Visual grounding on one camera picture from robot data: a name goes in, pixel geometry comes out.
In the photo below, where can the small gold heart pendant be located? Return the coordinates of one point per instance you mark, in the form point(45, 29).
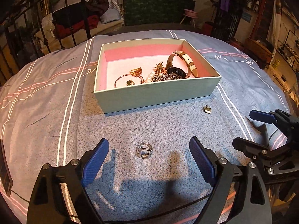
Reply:
point(207, 109)

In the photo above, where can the black clothes rack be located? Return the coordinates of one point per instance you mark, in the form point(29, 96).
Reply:
point(226, 21)

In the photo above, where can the green floral covered cabinet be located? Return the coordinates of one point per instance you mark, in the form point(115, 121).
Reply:
point(138, 12)

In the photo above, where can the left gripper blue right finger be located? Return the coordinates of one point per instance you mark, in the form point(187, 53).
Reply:
point(251, 203)

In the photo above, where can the light blue pillow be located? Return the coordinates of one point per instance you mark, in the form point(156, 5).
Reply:
point(110, 15)

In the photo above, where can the mint box with pink lining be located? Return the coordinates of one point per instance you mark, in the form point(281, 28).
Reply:
point(139, 57)

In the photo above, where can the gold flower brooch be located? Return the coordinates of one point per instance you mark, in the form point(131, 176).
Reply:
point(159, 68)

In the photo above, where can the grey plaid bed sheet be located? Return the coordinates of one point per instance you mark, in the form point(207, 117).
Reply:
point(49, 114)

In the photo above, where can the red bucket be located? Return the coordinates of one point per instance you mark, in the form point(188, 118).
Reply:
point(207, 28)

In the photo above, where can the white wicker swing seat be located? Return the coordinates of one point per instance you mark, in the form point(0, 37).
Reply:
point(47, 42)

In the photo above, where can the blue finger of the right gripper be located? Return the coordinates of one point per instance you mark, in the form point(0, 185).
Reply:
point(250, 149)
point(262, 116)

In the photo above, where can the beige strap wristwatch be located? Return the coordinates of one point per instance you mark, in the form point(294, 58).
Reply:
point(181, 64)

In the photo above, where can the red and dark clothes pile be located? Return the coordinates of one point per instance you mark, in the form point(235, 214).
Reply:
point(70, 19)

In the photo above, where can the thin rose gold bangle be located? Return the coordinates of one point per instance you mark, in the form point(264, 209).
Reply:
point(128, 80)

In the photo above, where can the pink basin on stool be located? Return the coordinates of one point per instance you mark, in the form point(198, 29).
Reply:
point(191, 14)

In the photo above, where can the wooden side table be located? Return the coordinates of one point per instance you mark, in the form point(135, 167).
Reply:
point(259, 51)

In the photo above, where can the black smartphone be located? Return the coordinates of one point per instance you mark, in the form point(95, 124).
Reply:
point(6, 178)

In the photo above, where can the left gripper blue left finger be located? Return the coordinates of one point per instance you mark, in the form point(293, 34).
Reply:
point(47, 203)

